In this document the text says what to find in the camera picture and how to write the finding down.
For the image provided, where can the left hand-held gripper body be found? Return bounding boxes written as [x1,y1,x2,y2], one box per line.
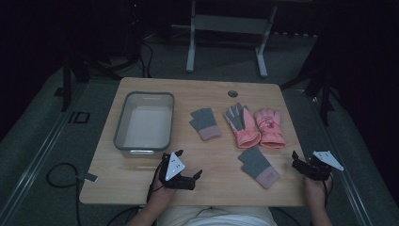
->
[158,153,197,190]

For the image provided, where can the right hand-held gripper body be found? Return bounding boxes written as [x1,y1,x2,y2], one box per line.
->
[300,150,344,182]

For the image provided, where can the grey pink sock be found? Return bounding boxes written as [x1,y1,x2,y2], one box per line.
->
[188,107,223,142]
[237,145,281,190]

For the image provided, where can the grey plastic storage bin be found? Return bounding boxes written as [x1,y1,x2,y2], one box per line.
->
[113,90,175,159]

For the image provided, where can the pink ski glove grey palm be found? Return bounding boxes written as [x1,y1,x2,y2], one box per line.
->
[223,102,262,150]

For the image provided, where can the person's right hand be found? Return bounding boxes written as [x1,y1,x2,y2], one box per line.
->
[302,173,334,209]

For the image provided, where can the person's left hand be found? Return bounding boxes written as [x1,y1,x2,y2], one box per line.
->
[150,180,177,209]

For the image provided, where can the person's light clothing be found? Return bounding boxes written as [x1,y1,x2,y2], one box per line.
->
[155,205,279,226]

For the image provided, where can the black metal stand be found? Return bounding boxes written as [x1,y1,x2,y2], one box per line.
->
[55,0,143,113]
[279,56,337,127]

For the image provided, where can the grey tape piece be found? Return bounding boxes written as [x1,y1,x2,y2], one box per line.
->
[76,171,99,184]

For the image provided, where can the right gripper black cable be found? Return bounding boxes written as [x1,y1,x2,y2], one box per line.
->
[322,174,335,208]

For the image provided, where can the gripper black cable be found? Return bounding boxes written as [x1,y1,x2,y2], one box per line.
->
[106,161,168,226]
[322,174,335,208]

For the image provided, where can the metal floor rail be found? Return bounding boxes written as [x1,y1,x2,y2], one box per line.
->
[309,93,375,226]
[0,84,89,226]

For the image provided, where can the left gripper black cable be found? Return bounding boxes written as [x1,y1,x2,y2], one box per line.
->
[106,161,168,226]

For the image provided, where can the black background cables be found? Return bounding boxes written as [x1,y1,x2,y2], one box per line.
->
[136,40,155,79]

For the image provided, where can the black rectangular floor bracket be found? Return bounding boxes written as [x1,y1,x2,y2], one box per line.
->
[68,110,91,124]

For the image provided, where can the black floor cable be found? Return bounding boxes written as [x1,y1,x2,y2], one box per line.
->
[45,162,83,226]

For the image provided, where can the white desk frame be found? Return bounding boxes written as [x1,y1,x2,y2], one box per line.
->
[170,0,279,79]

